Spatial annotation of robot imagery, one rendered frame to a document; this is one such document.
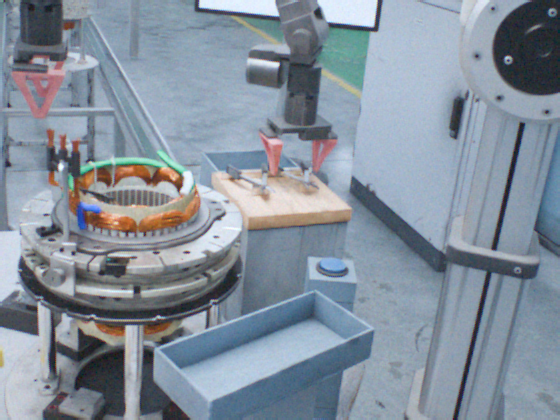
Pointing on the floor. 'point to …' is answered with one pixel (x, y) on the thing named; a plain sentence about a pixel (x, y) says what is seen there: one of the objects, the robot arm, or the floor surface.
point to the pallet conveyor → (124, 127)
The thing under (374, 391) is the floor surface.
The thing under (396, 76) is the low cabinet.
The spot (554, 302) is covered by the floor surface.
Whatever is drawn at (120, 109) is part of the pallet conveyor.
